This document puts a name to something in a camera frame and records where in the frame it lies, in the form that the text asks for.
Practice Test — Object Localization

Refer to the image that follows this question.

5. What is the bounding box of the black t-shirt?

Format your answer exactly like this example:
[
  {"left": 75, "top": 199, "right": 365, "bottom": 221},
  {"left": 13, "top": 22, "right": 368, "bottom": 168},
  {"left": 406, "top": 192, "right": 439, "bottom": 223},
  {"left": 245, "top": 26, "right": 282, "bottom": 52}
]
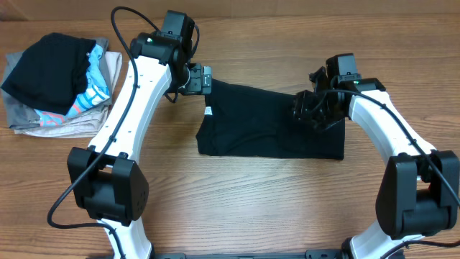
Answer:
[{"left": 195, "top": 80, "right": 345, "bottom": 160}]

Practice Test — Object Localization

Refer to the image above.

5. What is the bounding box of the folded blue striped garment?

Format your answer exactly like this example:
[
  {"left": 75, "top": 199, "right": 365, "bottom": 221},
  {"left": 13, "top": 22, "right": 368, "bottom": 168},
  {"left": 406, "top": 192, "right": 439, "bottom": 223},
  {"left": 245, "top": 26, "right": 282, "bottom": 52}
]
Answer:
[{"left": 35, "top": 44, "right": 111, "bottom": 127}]

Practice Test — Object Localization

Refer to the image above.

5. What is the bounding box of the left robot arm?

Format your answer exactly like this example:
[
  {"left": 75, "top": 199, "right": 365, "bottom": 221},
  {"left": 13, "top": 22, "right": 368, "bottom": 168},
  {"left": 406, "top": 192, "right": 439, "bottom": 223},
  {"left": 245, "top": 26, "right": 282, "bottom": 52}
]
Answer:
[{"left": 68, "top": 10, "right": 212, "bottom": 258}]

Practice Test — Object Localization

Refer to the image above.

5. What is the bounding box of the folded grey garment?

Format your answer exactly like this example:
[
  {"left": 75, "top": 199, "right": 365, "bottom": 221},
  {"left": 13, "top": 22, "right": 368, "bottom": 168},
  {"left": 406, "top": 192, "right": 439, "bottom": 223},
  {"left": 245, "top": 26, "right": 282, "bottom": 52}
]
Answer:
[{"left": 1, "top": 37, "right": 113, "bottom": 130}]

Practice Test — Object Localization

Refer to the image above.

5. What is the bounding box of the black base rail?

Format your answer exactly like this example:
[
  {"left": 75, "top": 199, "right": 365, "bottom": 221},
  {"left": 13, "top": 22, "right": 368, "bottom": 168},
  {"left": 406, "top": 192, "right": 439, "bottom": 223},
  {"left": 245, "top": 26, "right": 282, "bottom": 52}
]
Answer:
[{"left": 154, "top": 249, "right": 346, "bottom": 259}]

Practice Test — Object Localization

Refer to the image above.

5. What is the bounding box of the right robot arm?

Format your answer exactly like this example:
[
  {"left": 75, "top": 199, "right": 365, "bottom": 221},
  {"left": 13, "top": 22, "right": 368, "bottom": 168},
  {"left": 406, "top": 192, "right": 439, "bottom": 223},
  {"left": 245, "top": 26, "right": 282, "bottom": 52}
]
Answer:
[{"left": 293, "top": 53, "right": 459, "bottom": 259}]

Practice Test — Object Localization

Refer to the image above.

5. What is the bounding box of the folded beige garment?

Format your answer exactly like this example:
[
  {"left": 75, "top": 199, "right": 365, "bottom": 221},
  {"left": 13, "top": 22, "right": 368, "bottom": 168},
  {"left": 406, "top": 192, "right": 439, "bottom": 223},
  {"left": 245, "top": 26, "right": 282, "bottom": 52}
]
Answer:
[{"left": 14, "top": 51, "right": 122, "bottom": 138}]

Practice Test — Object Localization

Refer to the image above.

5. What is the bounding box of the folded black garment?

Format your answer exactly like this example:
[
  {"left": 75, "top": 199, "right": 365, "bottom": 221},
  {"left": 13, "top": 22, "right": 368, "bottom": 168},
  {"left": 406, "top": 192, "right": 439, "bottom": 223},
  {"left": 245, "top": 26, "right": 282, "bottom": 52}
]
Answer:
[{"left": 1, "top": 33, "right": 96, "bottom": 115}]

